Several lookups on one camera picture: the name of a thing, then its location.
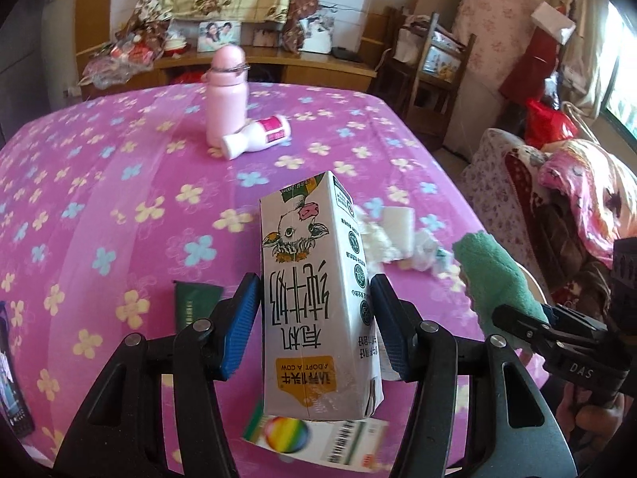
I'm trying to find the white bottle with pink label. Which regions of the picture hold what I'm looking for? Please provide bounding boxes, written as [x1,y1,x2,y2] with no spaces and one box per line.
[221,114,292,161]

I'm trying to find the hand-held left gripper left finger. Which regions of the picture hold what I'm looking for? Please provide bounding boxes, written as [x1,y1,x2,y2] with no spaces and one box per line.
[52,273,262,478]

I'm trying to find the white milk carton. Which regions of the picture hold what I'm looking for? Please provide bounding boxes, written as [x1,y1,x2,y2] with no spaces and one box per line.
[259,170,385,421]

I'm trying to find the dark green packet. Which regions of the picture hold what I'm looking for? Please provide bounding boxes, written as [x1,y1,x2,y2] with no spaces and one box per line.
[173,281,225,332]

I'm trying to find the green cloth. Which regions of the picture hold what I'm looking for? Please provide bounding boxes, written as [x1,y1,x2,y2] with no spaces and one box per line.
[452,230,551,354]

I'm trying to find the white round bin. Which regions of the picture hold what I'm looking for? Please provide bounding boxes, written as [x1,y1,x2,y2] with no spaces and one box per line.
[518,264,551,304]

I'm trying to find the pink floral tablecloth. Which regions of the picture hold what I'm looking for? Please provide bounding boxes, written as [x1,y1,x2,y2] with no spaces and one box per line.
[0,80,548,478]

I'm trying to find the white foam cube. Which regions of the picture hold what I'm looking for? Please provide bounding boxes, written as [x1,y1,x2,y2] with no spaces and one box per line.
[381,206,416,255]

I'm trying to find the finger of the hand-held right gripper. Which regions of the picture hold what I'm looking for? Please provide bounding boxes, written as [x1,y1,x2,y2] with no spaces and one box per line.
[492,303,565,355]

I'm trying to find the floral pillow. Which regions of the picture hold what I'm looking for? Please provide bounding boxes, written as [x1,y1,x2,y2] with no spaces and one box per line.
[463,129,548,280]

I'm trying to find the pink cartoon blanket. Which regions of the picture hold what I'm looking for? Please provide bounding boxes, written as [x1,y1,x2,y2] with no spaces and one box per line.
[540,139,637,270]

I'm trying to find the window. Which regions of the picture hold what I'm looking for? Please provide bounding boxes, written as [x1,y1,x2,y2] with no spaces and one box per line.
[602,0,637,140]

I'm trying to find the white wedding photo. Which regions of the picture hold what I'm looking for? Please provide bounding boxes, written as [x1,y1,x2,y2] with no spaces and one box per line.
[299,15,334,55]

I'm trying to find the floral mattress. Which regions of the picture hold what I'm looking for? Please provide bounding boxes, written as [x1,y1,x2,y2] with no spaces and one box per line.
[448,0,553,95]

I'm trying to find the black smartphone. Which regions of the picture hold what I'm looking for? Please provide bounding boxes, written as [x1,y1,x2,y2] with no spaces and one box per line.
[0,301,35,436]

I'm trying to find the crumpled white wrapper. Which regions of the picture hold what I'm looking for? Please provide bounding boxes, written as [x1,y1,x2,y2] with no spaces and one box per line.
[408,229,456,276]

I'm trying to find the wooden chair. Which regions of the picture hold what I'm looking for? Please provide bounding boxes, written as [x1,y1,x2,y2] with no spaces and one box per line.
[385,7,476,150]

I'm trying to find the framed couple photo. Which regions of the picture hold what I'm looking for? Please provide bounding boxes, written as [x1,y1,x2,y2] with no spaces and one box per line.
[197,21,242,53]

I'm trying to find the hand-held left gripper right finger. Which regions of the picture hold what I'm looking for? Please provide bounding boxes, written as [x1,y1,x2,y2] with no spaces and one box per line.
[369,274,583,478]

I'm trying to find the red plastic bag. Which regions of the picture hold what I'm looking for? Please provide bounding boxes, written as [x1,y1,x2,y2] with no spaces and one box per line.
[525,100,578,147]

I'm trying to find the crumpled white tissue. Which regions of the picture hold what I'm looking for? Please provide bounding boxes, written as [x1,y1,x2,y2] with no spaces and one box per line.
[356,216,406,266]

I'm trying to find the medicine box with rainbow print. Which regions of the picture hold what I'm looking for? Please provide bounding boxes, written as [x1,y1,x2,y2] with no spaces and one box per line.
[242,401,390,471]

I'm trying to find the person's right hand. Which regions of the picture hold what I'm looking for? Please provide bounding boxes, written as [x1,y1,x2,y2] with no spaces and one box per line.
[555,383,626,454]

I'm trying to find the wooden cabinet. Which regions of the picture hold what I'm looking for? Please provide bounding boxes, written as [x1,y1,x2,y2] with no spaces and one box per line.
[77,49,379,103]

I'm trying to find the pink insulated bottle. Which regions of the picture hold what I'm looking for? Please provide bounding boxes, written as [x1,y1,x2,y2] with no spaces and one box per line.
[205,45,250,146]

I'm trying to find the plastic bags with red items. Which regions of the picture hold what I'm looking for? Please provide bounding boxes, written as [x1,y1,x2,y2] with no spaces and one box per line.
[82,30,165,88]

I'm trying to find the red hanging cloth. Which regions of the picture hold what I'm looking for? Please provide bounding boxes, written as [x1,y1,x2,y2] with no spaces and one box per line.
[500,25,568,105]

